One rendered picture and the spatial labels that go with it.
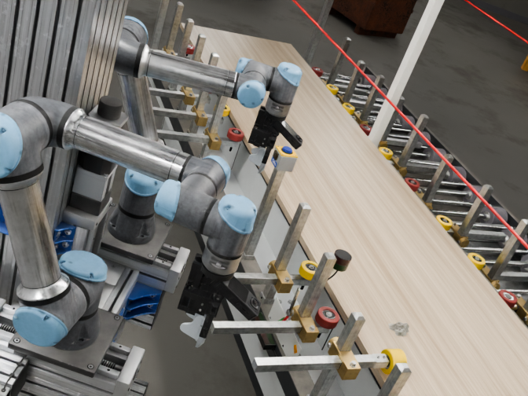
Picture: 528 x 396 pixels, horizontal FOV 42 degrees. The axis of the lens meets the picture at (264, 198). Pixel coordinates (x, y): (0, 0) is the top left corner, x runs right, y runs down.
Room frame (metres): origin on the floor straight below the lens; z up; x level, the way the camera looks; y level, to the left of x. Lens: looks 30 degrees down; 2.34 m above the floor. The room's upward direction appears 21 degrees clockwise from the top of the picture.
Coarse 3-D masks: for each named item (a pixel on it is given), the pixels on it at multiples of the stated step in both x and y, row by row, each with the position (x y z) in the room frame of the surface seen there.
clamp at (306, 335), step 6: (294, 306) 1.93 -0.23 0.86; (294, 312) 1.91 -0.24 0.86; (294, 318) 1.89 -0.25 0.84; (300, 318) 1.87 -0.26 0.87; (306, 318) 1.88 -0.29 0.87; (312, 318) 1.89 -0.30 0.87; (306, 324) 1.85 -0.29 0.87; (312, 324) 1.86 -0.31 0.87; (306, 330) 1.82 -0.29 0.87; (300, 336) 1.83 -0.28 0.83; (306, 336) 1.82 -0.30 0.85; (312, 336) 1.83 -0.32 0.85; (306, 342) 1.82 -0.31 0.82; (312, 342) 1.83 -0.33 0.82
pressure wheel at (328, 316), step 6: (324, 306) 1.93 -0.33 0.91; (318, 312) 1.89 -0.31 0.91; (324, 312) 1.91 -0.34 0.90; (330, 312) 1.92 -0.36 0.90; (336, 312) 1.93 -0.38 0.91; (318, 318) 1.88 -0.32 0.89; (324, 318) 1.87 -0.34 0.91; (330, 318) 1.88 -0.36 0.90; (336, 318) 1.89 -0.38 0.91; (324, 324) 1.86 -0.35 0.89; (330, 324) 1.86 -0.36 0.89; (336, 324) 1.89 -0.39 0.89; (318, 336) 1.90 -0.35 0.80
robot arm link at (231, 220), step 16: (224, 208) 1.09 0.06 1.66; (240, 208) 1.10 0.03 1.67; (208, 224) 1.08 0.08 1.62; (224, 224) 1.08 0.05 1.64; (240, 224) 1.08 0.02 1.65; (208, 240) 1.10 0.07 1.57; (224, 240) 1.08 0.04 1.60; (240, 240) 1.09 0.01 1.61; (224, 256) 1.08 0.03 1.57; (240, 256) 1.11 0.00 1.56
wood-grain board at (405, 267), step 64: (320, 128) 3.42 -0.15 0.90; (320, 192) 2.73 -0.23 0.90; (384, 192) 2.96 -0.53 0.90; (320, 256) 2.23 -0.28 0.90; (384, 256) 2.41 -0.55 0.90; (448, 256) 2.60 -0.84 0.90; (384, 320) 1.99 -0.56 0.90; (448, 320) 2.13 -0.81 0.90; (512, 320) 2.30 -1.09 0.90; (448, 384) 1.78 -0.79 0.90; (512, 384) 1.90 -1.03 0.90
